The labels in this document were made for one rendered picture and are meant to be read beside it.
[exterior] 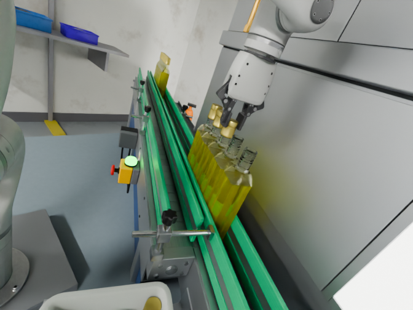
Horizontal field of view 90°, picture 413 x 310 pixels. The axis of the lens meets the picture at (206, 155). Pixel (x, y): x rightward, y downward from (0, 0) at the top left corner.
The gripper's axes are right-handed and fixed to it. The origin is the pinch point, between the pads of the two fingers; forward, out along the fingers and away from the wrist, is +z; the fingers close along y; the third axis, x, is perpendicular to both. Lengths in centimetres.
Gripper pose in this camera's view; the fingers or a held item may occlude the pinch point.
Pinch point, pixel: (233, 119)
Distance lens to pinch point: 53.3
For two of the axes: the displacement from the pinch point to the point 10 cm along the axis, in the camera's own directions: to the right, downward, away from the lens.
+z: -3.3, 8.4, 4.3
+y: -8.9, -1.3, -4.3
